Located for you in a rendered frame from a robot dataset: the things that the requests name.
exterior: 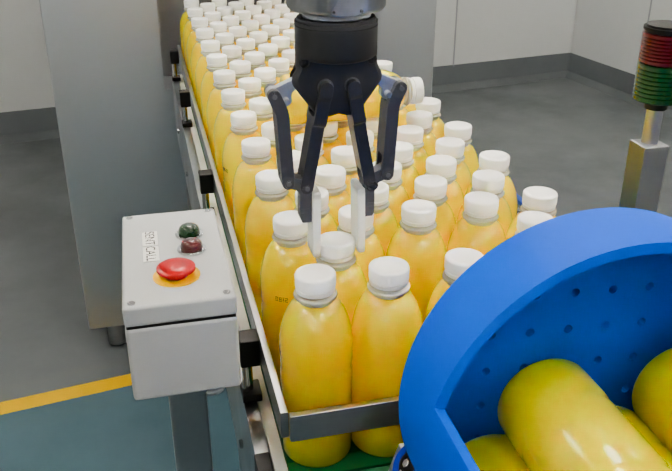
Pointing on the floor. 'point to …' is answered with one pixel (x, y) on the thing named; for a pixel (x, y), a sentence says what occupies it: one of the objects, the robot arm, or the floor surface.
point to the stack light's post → (643, 175)
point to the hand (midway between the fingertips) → (336, 219)
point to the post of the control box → (191, 431)
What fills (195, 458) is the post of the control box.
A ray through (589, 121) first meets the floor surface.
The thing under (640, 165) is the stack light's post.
